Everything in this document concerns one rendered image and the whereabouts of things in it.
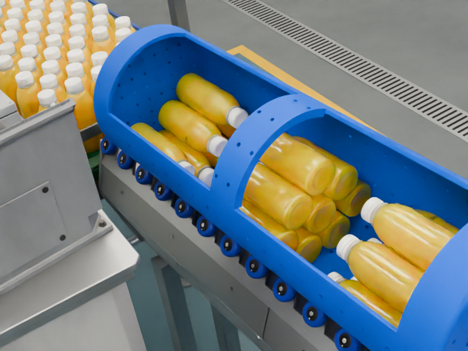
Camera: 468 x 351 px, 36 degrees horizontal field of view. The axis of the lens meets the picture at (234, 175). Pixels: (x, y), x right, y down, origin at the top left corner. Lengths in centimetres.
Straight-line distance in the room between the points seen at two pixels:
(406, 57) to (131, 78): 242
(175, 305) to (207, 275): 49
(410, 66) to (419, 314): 282
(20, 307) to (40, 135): 25
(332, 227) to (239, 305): 24
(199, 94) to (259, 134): 34
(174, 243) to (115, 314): 39
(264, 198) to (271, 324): 25
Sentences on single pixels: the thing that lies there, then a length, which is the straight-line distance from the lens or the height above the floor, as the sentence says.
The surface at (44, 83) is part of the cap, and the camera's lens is 171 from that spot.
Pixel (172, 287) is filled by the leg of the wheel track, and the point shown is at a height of 54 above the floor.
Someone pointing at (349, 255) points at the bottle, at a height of 111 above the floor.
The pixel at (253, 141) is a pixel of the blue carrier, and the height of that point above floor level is 122.
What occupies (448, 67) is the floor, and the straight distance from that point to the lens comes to 369.
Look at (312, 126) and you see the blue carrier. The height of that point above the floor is 109.
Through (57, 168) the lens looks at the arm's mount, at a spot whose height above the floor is 130.
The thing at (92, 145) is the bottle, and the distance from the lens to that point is 173.
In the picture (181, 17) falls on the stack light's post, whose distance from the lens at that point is 210.
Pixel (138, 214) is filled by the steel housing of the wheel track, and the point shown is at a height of 86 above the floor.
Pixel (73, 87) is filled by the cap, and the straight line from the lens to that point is 167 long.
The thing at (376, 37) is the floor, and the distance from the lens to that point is 395.
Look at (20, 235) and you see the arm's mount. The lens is 105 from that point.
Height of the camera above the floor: 188
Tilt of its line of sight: 38 degrees down
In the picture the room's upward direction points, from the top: 8 degrees counter-clockwise
